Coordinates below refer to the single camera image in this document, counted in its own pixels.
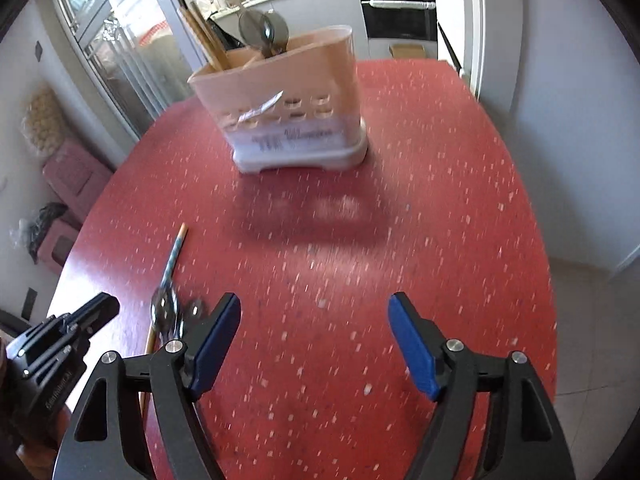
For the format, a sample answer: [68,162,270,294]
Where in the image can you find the black built-in oven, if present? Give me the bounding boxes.
[358,0,438,42]

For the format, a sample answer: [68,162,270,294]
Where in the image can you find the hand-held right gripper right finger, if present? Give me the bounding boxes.
[388,291,576,480]

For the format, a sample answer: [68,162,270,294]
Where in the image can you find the black plastic bag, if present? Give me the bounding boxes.
[20,202,68,263]

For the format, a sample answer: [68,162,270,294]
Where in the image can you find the pink plastic stools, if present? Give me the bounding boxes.
[42,140,113,271]

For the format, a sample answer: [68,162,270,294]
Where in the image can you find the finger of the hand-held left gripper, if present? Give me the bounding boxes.
[60,291,121,342]

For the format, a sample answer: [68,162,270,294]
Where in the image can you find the beige plastic utensil holder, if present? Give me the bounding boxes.
[187,25,368,175]

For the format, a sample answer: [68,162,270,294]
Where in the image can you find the sliding glass door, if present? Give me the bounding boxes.
[47,0,211,141]

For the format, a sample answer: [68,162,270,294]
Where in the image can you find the white kitchen cabinet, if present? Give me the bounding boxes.
[210,0,371,61]

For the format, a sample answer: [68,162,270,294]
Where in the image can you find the bag of yellow balls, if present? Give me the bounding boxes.
[21,85,68,153]

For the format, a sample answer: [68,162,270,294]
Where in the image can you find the person's left hand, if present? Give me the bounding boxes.
[17,406,70,472]

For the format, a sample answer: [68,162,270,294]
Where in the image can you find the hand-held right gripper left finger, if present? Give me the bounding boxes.
[52,292,242,480]

